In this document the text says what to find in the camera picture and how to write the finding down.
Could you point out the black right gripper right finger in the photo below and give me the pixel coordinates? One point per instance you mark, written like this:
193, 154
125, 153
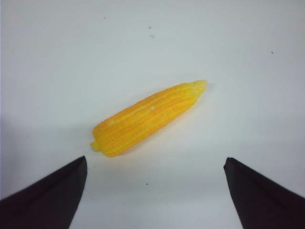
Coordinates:
260, 202

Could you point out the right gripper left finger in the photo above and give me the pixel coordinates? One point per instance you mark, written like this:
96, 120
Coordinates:
49, 203

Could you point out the yellow corn cob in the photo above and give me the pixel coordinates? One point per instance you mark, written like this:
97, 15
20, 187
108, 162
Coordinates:
134, 124

